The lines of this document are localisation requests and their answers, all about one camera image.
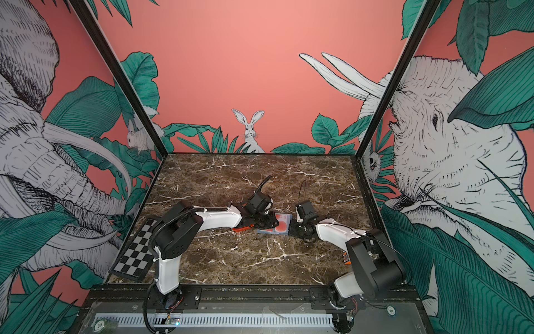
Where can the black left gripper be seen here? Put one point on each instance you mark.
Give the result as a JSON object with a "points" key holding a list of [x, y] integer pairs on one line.
{"points": [[272, 224]]}

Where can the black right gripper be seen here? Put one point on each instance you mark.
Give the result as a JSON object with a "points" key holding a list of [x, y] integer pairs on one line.
{"points": [[293, 229]]}

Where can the blue card holder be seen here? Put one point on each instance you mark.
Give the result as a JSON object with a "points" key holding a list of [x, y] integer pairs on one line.
{"points": [[269, 231]]}

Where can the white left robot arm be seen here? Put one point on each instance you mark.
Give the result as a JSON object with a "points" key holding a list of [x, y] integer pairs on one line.
{"points": [[175, 231]]}

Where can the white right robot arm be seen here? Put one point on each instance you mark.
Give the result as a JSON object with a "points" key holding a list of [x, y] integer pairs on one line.
{"points": [[375, 264]]}

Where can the orange toy car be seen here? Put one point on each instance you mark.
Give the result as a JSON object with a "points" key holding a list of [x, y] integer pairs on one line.
{"points": [[346, 259]]}

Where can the black white checkerboard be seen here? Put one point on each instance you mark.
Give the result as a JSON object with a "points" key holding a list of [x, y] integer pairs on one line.
{"points": [[136, 260]]}

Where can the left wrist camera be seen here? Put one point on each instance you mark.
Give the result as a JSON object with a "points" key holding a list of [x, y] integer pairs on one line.
{"points": [[258, 203]]}

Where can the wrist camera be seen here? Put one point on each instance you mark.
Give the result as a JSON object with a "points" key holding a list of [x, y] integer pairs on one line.
{"points": [[305, 212], [258, 203]]}

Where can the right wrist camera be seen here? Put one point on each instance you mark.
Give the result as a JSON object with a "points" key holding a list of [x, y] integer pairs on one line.
{"points": [[305, 212]]}

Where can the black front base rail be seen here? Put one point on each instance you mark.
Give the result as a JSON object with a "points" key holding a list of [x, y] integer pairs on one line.
{"points": [[320, 297]]}

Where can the white slotted cable duct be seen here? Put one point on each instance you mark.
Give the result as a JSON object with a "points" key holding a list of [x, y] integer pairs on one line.
{"points": [[253, 320]]}

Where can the black right corner frame post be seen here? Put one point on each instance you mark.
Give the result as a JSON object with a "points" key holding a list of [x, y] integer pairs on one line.
{"points": [[421, 25]]}

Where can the black corner frame post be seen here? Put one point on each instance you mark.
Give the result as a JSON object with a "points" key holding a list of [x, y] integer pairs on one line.
{"points": [[421, 25], [87, 18]]}

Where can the black left corner frame post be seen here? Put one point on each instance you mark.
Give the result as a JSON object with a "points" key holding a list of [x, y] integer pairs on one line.
{"points": [[87, 18]]}

